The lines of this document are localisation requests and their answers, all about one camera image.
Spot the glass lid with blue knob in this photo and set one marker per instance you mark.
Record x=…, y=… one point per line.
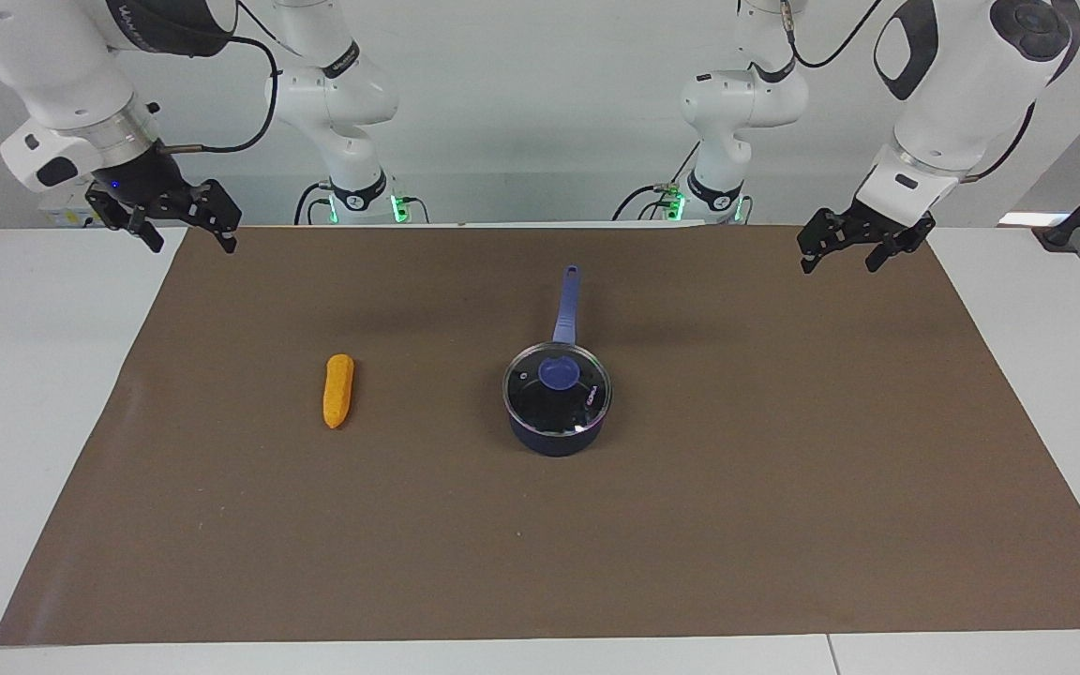
x=557, y=389

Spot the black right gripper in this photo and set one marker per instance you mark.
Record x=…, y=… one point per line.
x=142, y=183

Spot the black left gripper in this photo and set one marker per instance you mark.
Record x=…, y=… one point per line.
x=896, y=223

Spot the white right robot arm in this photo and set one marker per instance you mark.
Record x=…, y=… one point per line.
x=52, y=75

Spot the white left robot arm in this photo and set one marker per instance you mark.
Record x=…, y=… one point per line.
x=952, y=94

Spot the orange corn cob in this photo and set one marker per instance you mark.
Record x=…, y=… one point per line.
x=338, y=390

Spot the brown table mat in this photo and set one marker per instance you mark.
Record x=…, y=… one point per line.
x=596, y=544

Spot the white wall socket box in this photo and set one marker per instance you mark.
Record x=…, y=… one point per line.
x=67, y=211

